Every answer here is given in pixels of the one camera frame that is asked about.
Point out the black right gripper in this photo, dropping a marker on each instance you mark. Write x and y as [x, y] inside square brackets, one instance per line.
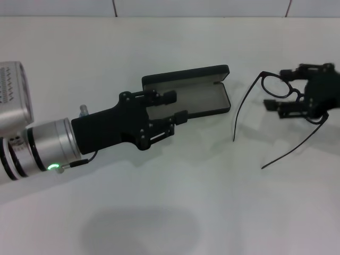
[324, 90]

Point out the black glasses case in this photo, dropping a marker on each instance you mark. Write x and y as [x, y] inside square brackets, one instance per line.
[186, 74]

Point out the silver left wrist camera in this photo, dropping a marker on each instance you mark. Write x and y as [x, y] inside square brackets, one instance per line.
[13, 93]

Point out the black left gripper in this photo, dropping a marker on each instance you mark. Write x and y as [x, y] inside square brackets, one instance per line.
[106, 127]

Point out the black glasses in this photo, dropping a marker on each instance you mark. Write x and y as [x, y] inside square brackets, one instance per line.
[275, 85]

